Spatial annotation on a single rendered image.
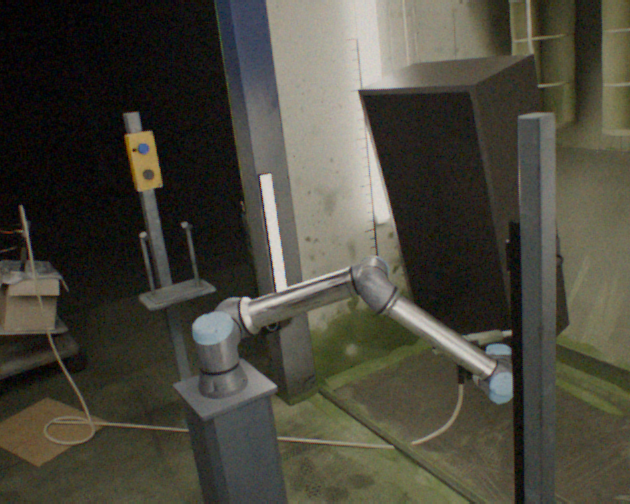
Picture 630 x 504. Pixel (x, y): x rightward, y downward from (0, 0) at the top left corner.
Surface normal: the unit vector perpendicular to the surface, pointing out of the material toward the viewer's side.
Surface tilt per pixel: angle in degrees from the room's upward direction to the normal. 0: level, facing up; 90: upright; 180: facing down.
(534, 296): 90
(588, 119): 90
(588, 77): 90
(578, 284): 57
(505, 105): 90
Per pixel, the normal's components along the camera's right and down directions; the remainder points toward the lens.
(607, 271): -0.77, -0.30
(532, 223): -0.85, 0.26
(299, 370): 0.52, 0.19
